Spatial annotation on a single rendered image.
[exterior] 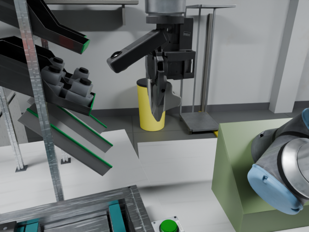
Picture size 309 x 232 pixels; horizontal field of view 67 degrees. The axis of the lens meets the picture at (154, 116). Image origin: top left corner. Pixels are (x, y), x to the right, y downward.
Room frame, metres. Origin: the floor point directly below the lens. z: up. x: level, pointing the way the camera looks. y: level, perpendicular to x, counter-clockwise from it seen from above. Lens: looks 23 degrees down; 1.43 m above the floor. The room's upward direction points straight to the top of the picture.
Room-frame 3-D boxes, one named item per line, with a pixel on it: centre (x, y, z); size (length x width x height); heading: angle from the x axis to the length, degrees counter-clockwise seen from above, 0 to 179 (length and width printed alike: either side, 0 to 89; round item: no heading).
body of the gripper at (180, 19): (0.48, -0.03, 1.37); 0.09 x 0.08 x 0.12; 108
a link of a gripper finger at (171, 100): (0.46, -0.03, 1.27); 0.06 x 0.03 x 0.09; 108
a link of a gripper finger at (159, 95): (0.45, -0.01, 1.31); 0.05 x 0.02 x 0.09; 18
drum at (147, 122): (2.98, 0.03, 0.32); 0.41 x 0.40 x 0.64; 7
